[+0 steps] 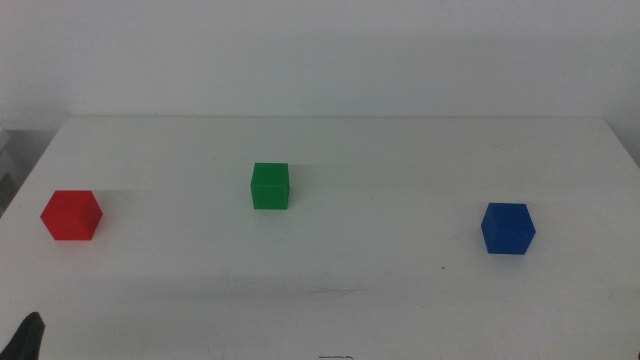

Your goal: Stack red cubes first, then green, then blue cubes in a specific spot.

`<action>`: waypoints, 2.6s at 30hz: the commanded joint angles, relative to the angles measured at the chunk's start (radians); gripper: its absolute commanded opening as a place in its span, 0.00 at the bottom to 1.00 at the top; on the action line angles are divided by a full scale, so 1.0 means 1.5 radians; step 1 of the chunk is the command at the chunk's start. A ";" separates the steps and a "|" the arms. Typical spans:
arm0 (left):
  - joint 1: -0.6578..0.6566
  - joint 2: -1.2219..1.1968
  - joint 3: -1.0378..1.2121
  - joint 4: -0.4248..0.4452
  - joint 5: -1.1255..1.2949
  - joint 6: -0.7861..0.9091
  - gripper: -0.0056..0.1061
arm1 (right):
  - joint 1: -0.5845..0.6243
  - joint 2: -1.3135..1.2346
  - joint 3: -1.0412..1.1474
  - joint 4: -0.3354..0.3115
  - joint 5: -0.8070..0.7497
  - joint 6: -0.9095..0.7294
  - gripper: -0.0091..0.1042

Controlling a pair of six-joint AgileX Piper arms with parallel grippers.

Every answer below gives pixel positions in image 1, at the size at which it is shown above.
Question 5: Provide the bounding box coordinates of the red cube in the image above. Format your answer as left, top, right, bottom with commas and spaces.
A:
40, 189, 104, 242

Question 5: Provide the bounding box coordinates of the blue cube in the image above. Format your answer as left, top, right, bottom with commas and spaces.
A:
480, 202, 537, 256

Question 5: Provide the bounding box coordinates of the green cube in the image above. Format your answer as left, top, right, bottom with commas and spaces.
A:
250, 162, 291, 211

